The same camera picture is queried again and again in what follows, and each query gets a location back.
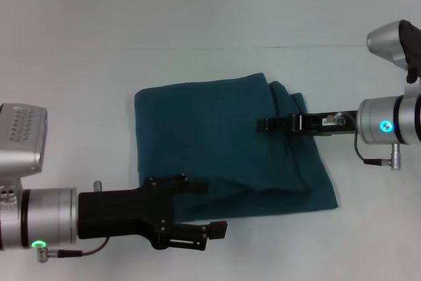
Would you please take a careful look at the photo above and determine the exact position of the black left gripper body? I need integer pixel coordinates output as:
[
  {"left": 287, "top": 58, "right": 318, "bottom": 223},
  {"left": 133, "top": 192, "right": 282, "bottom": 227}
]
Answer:
[{"left": 78, "top": 184, "right": 174, "bottom": 251}]

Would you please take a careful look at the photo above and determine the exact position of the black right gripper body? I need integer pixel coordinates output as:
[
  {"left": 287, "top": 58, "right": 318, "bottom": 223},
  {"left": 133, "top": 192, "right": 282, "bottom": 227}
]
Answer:
[{"left": 301, "top": 109, "right": 359, "bottom": 137}]

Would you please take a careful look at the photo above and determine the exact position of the teal blue t-shirt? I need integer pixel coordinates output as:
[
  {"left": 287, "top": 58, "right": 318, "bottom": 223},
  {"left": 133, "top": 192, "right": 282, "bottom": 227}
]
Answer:
[{"left": 134, "top": 72, "right": 341, "bottom": 222}]

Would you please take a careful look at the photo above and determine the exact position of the silver right gripper cable connector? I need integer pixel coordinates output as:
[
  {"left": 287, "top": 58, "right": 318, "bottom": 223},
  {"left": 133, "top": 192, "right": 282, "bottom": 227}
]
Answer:
[{"left": 325, "top": 111, "right": 347, "bottom": 127}]

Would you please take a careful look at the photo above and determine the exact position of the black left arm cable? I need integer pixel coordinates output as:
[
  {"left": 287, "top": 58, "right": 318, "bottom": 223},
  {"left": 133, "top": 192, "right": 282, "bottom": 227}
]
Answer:
[{"left": 36, "top": 238, "right": 109, "bottom": 264}]

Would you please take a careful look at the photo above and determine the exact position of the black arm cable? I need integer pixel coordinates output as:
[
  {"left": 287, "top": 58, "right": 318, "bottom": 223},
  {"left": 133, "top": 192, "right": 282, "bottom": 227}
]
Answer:
[
  {"left": 36, "top": 238, "right": 109, "bottom": 264},
  {"left": 354, "top": 132, "right": 404, "bottom": 170}
]

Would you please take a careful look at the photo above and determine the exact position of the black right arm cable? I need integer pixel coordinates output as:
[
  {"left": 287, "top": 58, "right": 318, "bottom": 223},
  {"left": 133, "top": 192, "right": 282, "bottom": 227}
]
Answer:
[{"left": 354, "top": 132, "right": 404, "bottom": 170}]

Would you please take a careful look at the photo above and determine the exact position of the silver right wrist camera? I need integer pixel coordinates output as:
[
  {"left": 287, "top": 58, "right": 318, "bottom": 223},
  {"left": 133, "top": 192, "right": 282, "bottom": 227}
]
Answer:
[{"left": 366, "top": 20, "right": 421, "bottom": 84}]

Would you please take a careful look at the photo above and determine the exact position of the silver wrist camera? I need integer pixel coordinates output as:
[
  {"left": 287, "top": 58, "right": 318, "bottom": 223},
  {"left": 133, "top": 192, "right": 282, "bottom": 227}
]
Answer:
[
  {"left": 0, "top": 103, "right": 48, "bottom": 190},
  {"left": 366, "top": 20, "right": 421, "bottom": 84}
]

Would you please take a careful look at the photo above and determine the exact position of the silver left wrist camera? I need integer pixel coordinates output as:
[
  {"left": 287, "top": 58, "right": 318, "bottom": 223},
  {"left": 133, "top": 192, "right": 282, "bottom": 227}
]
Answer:
[{"left": 0, "top": 103, "right": 48, "bottom": 190}]

